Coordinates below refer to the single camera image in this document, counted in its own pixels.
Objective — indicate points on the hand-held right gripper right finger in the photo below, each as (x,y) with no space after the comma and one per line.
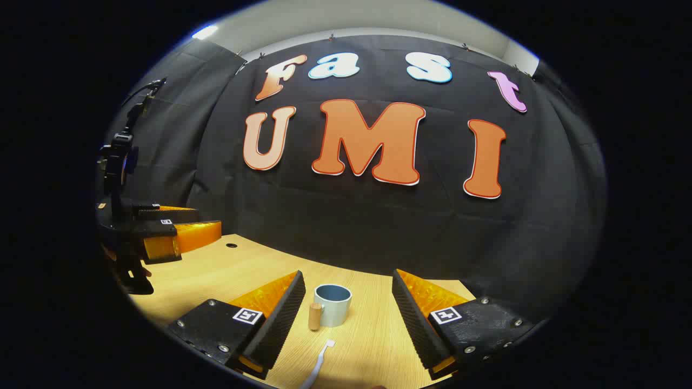
(413,324)

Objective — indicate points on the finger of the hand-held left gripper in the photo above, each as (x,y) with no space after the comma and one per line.
(167,215)
(189,237)

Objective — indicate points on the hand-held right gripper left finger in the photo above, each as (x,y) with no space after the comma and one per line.
(281,324)

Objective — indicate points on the white toothbrush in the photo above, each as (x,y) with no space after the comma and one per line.
(320,361)

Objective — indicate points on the light wooden desktop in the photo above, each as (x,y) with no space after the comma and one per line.
(216,275)

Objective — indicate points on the black backdrop cloth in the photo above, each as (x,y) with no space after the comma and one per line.
(351,227)

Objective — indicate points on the ceiling light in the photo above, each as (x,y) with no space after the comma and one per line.
(204,32)

